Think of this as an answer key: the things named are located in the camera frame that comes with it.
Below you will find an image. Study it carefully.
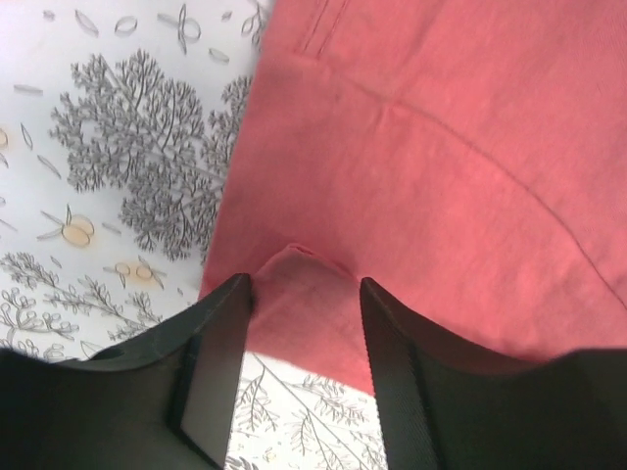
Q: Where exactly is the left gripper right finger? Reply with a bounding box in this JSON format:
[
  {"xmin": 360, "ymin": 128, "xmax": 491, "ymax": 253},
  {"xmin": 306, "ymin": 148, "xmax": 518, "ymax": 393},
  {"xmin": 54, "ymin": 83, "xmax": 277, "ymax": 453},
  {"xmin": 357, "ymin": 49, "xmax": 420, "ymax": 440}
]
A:
[{"xmin": 360, "ymin": 278, "xmax": 626, "ymax": 469}]

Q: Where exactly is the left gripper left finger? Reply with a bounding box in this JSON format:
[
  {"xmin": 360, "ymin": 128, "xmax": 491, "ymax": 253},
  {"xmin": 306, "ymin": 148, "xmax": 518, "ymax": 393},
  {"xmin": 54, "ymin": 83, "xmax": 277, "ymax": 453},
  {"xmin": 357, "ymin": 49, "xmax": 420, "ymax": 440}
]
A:
[{"xmin": 1, "ymin": 274, "xmax": 252, "ymax": 469}]

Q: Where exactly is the pink t shirt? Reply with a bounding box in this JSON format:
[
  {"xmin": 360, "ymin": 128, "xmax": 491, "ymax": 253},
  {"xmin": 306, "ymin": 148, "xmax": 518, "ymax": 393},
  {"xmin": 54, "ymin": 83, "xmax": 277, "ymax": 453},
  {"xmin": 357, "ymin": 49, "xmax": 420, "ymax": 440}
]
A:
[{"xmin": 201, "ymin": 1, "xmax": 626, "ymax": 392}]

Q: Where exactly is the floral patterned table mat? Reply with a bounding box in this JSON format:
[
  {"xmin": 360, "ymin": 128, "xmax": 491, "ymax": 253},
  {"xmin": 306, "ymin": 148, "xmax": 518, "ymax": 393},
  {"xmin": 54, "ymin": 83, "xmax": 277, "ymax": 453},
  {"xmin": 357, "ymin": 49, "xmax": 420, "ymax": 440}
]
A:
[{"xmin": 0, "ymin": 0, "xmax": 393, "ymax": 470}]

